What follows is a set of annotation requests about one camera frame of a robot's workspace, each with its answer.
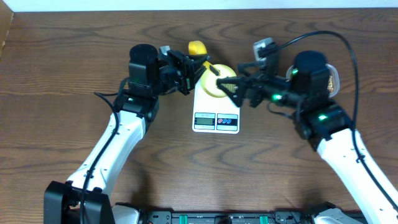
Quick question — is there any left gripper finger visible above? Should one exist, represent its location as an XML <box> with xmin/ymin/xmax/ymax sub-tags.
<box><xmin>187</xmin><ymin>68</ymin><xmax>205</xmax><ymax>93</ymax></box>
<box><xmin>191</xmin><ymin>54</ymin><xmax>210</xmax><ymax>66</ymax></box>

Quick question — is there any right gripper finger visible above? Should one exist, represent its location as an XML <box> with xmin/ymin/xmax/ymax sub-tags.
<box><xmin>238</xmin><ymin>61</ymin><xmax>264</xmax><ymax>77</ymax></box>
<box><xmin>216</xmin><ymin>77</ymin><xmax>249</xmax><ymax>107</ymax></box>

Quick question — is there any yellow measuring scoop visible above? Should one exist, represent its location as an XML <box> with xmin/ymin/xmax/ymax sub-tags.
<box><xmin>188</xmin><ymin>40</ymin><xmax>220</xmax><ymax>76</ymax></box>

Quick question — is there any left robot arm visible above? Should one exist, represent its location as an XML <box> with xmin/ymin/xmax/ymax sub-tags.
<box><xmin>44</xmin><ymin>40</ymin><xmax>210</xmax><ymax>223</ymax></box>

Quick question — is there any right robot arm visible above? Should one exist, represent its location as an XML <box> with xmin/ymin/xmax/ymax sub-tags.
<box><xmin>216</xmin><ymin>51</ymin><xmax>397</xmax><ymax>223</ymax></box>

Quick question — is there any yellow bowl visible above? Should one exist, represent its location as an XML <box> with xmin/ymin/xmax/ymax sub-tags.
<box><xmin>200</xmin><ymin>64</ymin><xmax>236</xmax><ymax>98</ymax></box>

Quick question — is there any white digital kitchen scale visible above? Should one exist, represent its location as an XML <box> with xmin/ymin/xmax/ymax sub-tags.
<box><xmin>192</xmin><ymin>81</ymin><xmax>240</xmax><ymax>134</ymax></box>

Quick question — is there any soybeans pile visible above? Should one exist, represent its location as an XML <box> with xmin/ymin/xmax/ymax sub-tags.
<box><xmin>328</xmin><ymin>76</ymin><xmax>335</xmax><ymax>93</ymax></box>

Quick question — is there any clear plastic container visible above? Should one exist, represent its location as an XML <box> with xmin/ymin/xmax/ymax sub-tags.
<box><xmin>285</xmin><ymin>63</ymin><xmax>341</xmax><ymax>98</ymax></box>

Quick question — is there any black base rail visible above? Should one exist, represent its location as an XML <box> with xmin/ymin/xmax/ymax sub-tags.
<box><xmin>136</xmin><ymin>210</ymin><xmax>368</xmax><ymax>224</ymax></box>

